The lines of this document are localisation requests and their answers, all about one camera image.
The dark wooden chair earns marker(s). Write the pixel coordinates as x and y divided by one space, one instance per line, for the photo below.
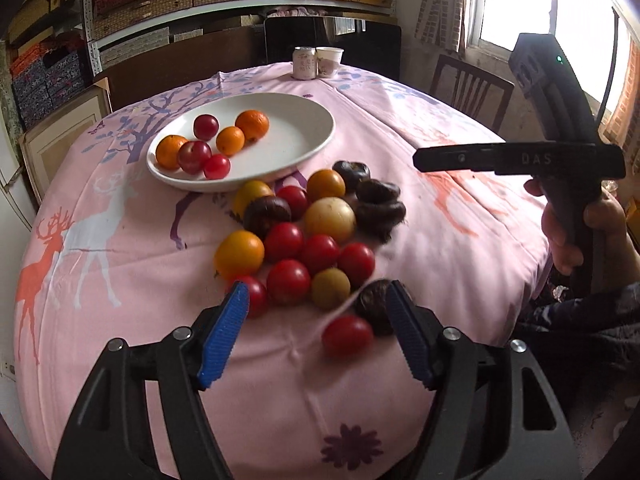
472 68

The white paper cup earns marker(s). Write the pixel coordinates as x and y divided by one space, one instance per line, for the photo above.
330 62

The brick patterned curtain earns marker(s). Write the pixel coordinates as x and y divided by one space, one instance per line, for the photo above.
445 5

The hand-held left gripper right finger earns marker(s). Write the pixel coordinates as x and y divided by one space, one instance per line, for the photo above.
407 335

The blue patterned storage boxes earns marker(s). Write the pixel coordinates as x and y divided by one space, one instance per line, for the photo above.
45 90

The orange patterned boxes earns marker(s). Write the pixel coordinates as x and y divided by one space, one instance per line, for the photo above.
27 60

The white oval plate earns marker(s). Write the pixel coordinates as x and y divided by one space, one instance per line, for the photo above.
290 130

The yellow round fruit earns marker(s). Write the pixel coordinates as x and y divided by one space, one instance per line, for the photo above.
330 219

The bright window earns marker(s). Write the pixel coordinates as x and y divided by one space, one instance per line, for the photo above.
525 0

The small red plum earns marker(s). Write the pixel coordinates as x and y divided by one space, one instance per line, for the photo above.
217 166

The white metal shelf rack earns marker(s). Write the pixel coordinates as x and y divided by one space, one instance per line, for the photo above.
300 7

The brown wooden board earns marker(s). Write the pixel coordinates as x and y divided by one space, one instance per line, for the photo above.
175 65

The person's right forearm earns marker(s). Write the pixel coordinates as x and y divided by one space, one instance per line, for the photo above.
575 315

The pink printed tablecloth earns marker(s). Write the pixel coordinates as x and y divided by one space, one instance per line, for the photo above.
150 240

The pink cloth bundle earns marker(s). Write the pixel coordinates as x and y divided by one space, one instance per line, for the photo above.
292 11

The tan longan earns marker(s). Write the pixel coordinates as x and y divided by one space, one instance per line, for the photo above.
330 287

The small mandarin orange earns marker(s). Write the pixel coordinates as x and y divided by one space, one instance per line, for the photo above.
230 140

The black glossy panel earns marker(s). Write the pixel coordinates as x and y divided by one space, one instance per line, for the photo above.
370 50

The yellow cardboard boxes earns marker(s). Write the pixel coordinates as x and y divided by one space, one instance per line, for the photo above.
35 15

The white beverage can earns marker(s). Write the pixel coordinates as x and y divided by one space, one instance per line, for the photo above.
305 62

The pale flat boxes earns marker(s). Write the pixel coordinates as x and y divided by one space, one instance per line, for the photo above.
145 42

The person's right hand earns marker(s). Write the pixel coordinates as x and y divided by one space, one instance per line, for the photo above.
562 245

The beige framed panel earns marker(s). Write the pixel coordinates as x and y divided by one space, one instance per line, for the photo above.
55 135

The dark red plum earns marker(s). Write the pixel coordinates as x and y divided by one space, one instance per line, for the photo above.
194 156
206 126

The large mandarin orange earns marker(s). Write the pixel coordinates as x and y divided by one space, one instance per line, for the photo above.
170 151

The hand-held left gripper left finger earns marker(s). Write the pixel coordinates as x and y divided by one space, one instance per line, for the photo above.
225 340

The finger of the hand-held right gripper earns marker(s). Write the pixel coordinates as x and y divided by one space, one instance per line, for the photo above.
450 157

